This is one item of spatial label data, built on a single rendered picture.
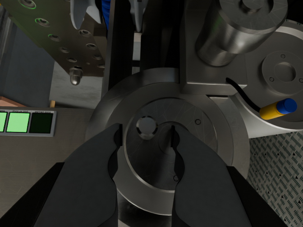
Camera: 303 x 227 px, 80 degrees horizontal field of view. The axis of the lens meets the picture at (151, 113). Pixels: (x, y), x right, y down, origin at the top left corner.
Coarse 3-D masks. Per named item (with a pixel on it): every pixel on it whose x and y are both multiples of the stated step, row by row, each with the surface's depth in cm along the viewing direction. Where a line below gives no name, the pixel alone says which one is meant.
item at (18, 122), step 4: (12, 116) 49; (16, 116) 49; (20, 116) 49; (24, 116) 49; (28, 116) 49; (12, 120) 48; (16, 120) 48; (20, 120) 48; (24, 120) 48; (8, 124) 48; (12, 124) 48; (16, 124) 48; (20, 124) 48; (24, 124) 48; (8, 128) 48; (12, 128) 48; (16, 128) 48; (20, 128) 48; (24, 128) 48
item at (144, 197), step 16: (128, 96) 17; (144, 96) 17; (160, 96) 17; (176, 96) 17; (192, 96) 17; (112, 112) 16; (128, 112) 16; (208, 112) 17; (224, 128) 16; (224, 144) 16; (224, 160) 16; (128, 176) 15; (128, 192) 15; (144, 192) 15; (160, 192) 15; (144, 208) 15; (160, 208) 15
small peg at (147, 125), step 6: (138, 120) 12; (144, 120) 12; (150, 120) 12; (138, 126) 12; (144, 126) 12; (150, 126) 12; (156, 126) 12; (138, 132) 12; (144, 132) 12; (150, 132) 12; (144, 138) 13; (150, 138) 13
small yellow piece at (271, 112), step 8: (232, 80) 14; (240, 88) 13; (248, 104) 13; (272, 104) 11; (280, 104) 10; (288, 104) 10; (296, 104) 10; (264, 112) 12; (272, 112) 11; (280, 112) 11; (288, 112) 10
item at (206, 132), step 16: (144, 112) 15; (160, 112) 15; (176, 112) 15; (192, 112) 15; (128, 128) 14; (160, 128) 15; (192, 128) 14; (208, 128) 15; (128, 144) 14; (144, 144) 14; (160, 144) 14; (208, 144) 14; (128, 160) 14; (144, 160) 14; (160, 160) 14; (144, 176) 14; (160, 176) 14; (176, 176) 14
